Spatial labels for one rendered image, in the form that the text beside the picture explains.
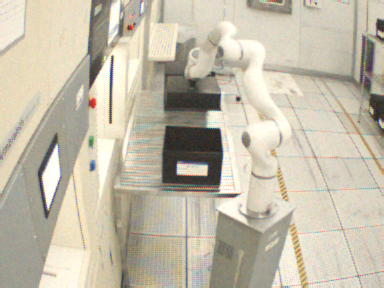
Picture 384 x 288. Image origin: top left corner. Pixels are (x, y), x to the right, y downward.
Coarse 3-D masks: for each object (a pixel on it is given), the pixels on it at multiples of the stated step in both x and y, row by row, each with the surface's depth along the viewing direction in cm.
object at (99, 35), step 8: (104, 16) 174; (96, 24) 159; (104, 24) 177; (96, 32) 162; (104, 32) 180; (96, 40) 164; (104, 40) 183; (112, 40) 206; (96, 48) 167; (96, 56) 169; (88, 136) 171; (96, 136) 186; (88, 144) 172
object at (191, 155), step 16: (176, 128) 253; (192, 128) 253; (208, 128) 253; (176, 144) 257; (192, 144) 257; (208, 144) 257; (176, 160) 230; (192, 160) 230; (208, 160) 230; (176, 176) 234; (192, 176) 234; (208, 176) 234
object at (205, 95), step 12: (168, 84) 271; (180, 84) 272; (192, 84) 270; (204, 84) 274; (216, 84) 275; (168, 96) 262; (180, 96) 262; (192, 96) 262; (204, 96) 263; (216, 96) 263; (168, 108) 264; (180, 108) 265; (192, 108) 265; (204, 108) 266; (216, 108) 266
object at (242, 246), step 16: (224, 208) 219; (288, 208) 218; (224, 224) 219; (240, 224) 211; (256, 224) 207; (272, 224) 207; (288, 224) 223; (224, 240) 222; (240, 240) 214; (256, 240) 207; (272, 240) 216; (224, 256) 226; (240, 256) 216; (256, 256) 210; (272, 256) 225; (224, 272) 230; (240, 272) 221; (256, 272) 218; (272, 272) 235
